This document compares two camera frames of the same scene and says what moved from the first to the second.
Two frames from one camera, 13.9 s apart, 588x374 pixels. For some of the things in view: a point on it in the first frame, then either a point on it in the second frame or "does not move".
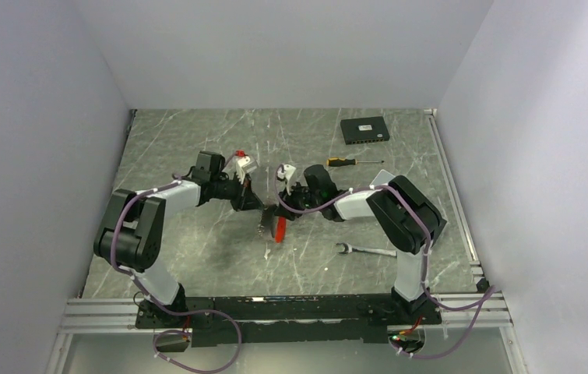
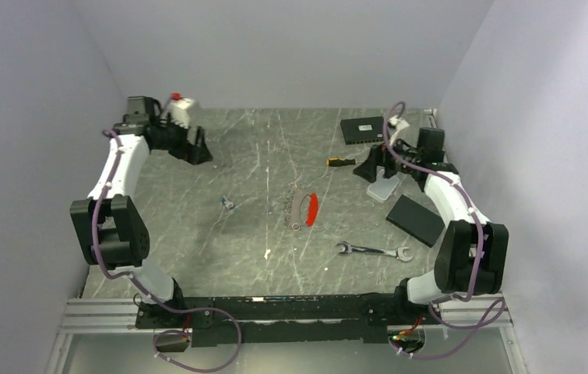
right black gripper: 293,189 -> 378,155
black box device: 363,130 does not move
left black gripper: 250,201 -> 194,153
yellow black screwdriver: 338,162 does not move
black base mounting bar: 237,320 does not move
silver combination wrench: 349,249 does not move
